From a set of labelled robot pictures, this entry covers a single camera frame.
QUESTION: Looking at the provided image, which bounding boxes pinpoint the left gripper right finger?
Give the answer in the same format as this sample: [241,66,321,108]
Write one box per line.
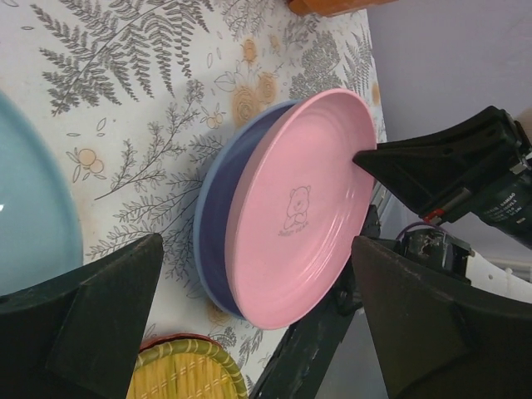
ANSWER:
[352,236,531,398]

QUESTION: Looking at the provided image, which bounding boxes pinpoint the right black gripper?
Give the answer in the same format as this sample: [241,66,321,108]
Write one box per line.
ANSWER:
[353,106,531,249]

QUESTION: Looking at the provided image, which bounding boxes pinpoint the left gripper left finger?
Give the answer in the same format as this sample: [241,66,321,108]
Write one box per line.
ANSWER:
[1,234,163,398]

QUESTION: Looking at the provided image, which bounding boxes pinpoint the red-brown plastic plate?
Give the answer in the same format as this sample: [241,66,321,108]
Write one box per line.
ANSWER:
[140,333,221,352]

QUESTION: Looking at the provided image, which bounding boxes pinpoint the woven bamboo tray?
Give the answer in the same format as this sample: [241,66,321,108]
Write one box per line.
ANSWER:
[126,338,249,399]

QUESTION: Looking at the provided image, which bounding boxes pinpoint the pink plate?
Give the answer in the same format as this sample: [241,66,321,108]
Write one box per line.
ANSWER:
[224,88,377,330]

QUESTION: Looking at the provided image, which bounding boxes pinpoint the light blue bear plate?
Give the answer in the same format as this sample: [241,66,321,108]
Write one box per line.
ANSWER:
[192,100,298,319]

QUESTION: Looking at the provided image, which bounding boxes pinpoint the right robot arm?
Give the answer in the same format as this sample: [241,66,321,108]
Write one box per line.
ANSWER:
[353,106,531,303]

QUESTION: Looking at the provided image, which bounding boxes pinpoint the orange plastic bin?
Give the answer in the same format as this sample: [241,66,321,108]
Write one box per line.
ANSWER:
[287,0,394,17]

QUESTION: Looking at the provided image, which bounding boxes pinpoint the cream and blue plate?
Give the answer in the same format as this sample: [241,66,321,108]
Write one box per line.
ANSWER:
[1,96,83,295]

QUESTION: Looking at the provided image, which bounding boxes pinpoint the floral table mat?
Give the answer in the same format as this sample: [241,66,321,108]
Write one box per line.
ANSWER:
[1,1,386,388]

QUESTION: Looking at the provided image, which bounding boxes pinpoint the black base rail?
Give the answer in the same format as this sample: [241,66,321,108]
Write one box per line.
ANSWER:
[247,203,382,399]

